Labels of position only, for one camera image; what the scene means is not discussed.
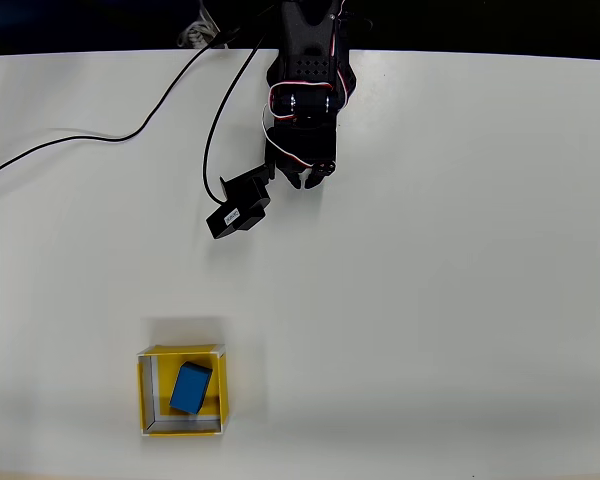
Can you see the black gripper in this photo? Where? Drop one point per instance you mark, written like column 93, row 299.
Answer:
column 300, row 162

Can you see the blue block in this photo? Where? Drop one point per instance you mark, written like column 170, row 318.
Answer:
column 190, row 389

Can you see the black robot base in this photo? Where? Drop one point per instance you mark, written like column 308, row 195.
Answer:
column 352, row 82

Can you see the yellow open box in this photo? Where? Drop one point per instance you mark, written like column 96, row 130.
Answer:
column 147, row 395

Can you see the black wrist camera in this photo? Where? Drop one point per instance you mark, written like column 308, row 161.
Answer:
column 240, row 210

